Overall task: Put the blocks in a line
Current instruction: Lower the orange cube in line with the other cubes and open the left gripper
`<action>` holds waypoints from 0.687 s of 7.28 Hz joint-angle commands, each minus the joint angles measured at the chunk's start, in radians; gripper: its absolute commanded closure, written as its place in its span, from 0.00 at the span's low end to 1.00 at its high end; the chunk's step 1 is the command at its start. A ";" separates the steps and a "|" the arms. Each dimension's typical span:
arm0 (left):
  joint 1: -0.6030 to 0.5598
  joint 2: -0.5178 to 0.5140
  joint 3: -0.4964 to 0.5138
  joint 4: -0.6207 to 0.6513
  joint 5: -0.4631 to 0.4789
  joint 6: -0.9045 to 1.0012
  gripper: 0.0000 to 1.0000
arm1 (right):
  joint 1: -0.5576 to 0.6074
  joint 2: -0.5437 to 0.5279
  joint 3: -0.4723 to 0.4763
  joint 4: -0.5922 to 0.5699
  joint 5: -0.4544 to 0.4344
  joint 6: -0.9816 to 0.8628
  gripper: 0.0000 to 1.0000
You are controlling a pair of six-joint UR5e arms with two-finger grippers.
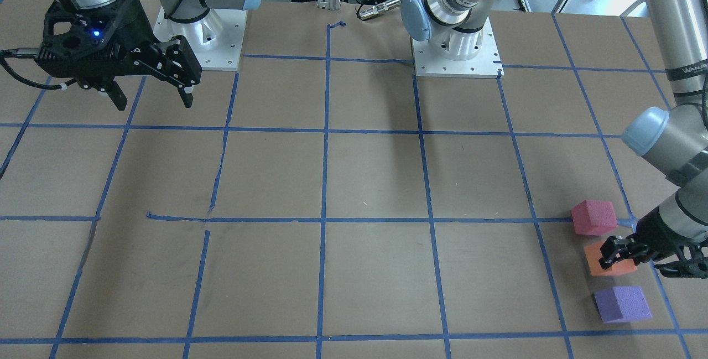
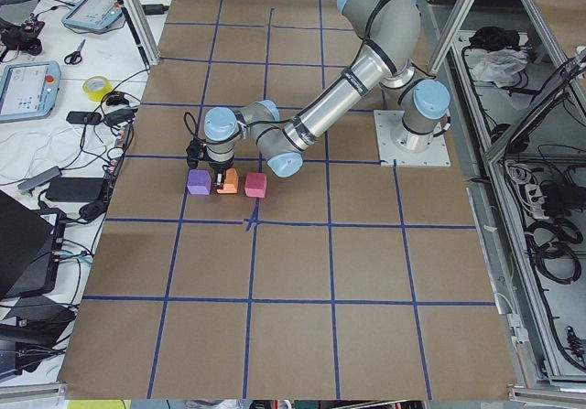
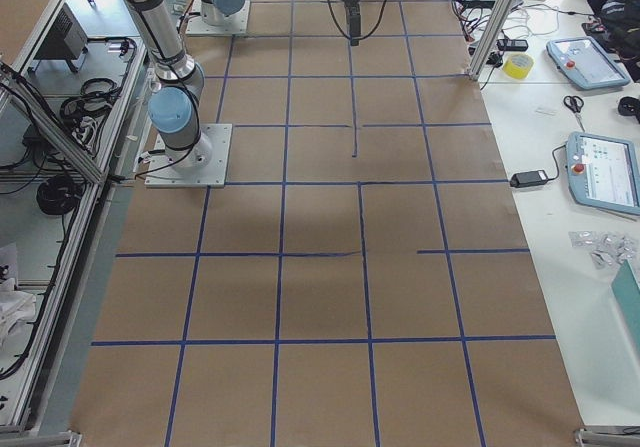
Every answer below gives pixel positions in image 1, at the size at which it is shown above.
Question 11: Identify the orange foam cube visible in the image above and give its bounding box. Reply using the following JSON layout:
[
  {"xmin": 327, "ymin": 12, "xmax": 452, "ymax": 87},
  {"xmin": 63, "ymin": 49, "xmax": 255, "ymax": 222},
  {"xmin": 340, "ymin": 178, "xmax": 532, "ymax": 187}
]
[{"xmin": 584, "ymin": 240, "xmax": 638, "ymax": 277}]

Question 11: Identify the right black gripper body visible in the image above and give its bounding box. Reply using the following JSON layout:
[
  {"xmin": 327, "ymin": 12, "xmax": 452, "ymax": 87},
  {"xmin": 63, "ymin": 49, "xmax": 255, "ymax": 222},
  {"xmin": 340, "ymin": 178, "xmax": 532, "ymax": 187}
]
[{"xmin": 34, "ymin": 0, "xmax": 166, "ymax": 90}]

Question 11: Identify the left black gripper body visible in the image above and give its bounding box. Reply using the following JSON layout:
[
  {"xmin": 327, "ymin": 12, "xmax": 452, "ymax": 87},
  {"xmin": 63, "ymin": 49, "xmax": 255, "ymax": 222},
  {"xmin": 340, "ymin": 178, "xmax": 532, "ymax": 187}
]
[{"xmin": 634, "ymin": 208, "xmax": 706, "ymax": 265}]

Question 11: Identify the red foam cube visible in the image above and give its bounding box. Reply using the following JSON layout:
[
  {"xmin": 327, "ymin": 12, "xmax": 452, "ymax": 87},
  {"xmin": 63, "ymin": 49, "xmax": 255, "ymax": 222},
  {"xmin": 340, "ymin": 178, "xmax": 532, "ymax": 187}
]
[{"xmin": 570, "ymin": 200, "xmax": 618, "ymax": 236}]

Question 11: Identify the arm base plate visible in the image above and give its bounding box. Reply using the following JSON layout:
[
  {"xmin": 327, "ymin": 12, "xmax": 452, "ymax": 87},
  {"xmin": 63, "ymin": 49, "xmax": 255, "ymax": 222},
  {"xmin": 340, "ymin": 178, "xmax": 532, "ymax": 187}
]
[
  {"xmin": 410, "ymin": 19, "xmax": 505, "ymax": 79},
  {"xmin": 153, "ymin": 8, "xmax": 248, "ymax": 71}
]

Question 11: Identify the brown paper mat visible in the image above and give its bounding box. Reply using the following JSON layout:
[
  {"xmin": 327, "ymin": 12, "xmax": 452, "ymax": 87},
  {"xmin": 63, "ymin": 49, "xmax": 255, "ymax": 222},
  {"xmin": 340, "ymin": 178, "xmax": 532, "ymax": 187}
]
[{"xmin": 2, "ymin": 3, "xmax": 706, "ymax": 358}]

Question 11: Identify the purple foam cube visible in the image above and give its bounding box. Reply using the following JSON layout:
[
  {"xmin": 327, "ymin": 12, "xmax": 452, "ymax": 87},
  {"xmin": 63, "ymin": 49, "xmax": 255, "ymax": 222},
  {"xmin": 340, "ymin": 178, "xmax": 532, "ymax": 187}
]
[{"xmin": 592, "ymin": 286, "xmax": 653, "ymax": 323}]

